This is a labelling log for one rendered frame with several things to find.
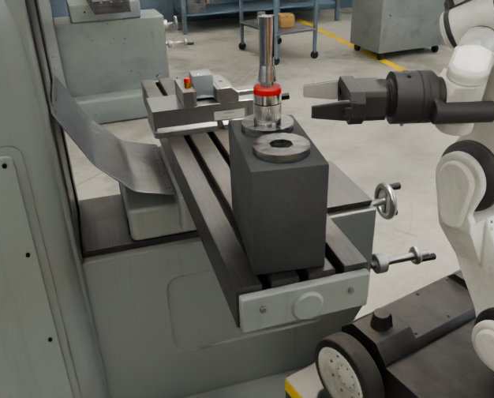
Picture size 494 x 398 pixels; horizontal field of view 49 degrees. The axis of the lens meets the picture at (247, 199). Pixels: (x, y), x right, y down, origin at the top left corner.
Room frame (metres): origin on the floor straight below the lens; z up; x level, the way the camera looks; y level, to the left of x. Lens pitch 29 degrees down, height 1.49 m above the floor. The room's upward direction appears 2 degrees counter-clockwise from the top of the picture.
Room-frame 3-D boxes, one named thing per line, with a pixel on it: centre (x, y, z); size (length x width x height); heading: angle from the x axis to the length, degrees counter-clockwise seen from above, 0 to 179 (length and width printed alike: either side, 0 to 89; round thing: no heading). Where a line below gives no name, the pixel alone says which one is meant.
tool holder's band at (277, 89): (0.88, -0.04, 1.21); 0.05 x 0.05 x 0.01
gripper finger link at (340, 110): (0.82, -0.14, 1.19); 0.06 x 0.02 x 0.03; 91
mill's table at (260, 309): (1.28, 0.07, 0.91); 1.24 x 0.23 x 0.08; 16
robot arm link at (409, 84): (0.88, -0.23, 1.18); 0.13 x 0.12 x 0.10; 1
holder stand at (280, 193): (0.83, -0.05, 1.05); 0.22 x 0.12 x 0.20; 9
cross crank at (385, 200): (1.46, -0.39, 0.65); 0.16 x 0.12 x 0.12; 106
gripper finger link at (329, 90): (0.94, -0.14, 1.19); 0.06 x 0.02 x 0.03; 91
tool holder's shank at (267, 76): (0.88, -0.04, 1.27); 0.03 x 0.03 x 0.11
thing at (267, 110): (0.88, -0.04, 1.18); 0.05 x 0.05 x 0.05
